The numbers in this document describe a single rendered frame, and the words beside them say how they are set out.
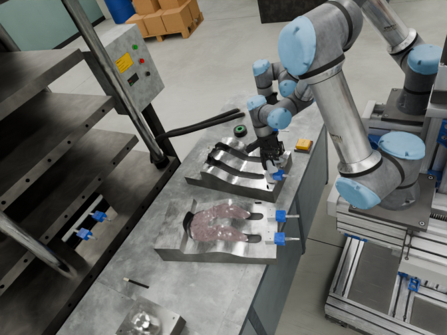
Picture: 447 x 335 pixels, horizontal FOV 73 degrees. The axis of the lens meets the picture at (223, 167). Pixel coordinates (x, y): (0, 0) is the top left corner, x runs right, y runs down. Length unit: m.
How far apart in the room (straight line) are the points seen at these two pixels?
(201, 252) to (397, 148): 0.79
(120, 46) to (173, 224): 0.96
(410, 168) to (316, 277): 1.28
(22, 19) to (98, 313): 7.31
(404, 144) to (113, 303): 1.22
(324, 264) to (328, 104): 1.48
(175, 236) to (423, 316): 1.24
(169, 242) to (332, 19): 0.98
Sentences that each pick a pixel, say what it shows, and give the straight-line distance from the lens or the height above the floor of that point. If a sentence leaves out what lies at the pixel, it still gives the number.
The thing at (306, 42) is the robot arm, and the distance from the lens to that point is 0.74.
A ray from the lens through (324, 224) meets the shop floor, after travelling 2.29.
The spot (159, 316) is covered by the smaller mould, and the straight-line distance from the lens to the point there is 1.23.
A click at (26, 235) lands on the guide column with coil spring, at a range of 1.45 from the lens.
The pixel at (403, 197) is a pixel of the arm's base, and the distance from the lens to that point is 1.07.
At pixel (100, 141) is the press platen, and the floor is 1.04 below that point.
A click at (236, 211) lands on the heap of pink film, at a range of 1.30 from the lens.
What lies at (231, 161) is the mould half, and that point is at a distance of 1.50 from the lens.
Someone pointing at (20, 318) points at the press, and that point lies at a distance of 1.74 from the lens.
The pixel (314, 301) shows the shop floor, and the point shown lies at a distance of 2.05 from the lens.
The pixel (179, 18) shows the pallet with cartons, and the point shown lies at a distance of 5.87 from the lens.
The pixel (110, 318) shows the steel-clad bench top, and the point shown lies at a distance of 1.42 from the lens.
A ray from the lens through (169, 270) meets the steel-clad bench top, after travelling 1.38.
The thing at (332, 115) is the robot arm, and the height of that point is 1.42.
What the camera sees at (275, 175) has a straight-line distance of 1.34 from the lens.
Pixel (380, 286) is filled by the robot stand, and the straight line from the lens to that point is 1.88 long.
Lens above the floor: 1.92
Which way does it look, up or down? 43 degrees down
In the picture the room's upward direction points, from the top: 21 degrees counter-clockwise
